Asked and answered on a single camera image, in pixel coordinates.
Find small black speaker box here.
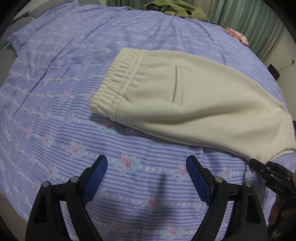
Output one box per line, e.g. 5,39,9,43
267,64,280,81

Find purple floral bed sheet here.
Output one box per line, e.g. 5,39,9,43
1,1,284,240

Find olive green garment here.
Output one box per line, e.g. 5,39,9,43
139,0,209,22

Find cream sweatpants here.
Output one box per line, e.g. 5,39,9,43
90,48,295,163

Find green curtain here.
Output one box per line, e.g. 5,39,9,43
106,1,284,61

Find pink patterned cloth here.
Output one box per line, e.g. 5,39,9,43
217,25,249,46

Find right hand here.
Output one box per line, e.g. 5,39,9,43
268,195,295,226

